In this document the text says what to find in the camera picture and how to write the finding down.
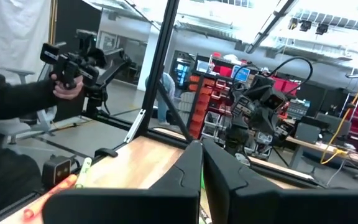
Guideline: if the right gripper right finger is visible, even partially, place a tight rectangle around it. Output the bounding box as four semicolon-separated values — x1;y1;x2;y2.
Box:
202;139;358;224

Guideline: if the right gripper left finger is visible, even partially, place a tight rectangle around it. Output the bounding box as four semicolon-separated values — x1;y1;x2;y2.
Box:
42;140;204;224

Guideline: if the green-capped Expo marker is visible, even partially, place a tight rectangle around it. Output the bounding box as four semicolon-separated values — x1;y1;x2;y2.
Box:
198;174;213;224

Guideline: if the yellow-green highlighter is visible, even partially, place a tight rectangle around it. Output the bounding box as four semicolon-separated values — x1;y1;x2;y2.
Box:
74;157;93;190

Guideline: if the orange Sharpie highlighter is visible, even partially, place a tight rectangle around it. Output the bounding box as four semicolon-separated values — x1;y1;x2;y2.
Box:
22;174;78;223

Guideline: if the person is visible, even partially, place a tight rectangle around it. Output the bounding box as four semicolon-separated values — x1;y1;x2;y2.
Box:
144;72;177;127
0;51;62;223

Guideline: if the person's hand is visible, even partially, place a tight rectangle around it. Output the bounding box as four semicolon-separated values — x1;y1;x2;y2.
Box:
50;73;85;101

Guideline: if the white office chair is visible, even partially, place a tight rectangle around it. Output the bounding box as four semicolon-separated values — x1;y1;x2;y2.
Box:
0;67;58;149

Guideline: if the white curtain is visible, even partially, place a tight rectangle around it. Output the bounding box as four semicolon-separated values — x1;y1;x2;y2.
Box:
0;0;53;85

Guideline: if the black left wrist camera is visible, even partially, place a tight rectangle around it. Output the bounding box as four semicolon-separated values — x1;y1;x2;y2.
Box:
258;88;289;111

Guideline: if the yellow hanging cable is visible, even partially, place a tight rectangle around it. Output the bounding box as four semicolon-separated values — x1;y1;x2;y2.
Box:
319;49;358;166

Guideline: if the black table-level camera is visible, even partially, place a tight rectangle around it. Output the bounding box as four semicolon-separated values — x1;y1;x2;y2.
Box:
41;154;73;189

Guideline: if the black aluminium table frame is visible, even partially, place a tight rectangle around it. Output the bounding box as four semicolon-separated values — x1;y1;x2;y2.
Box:
0;0;326;224

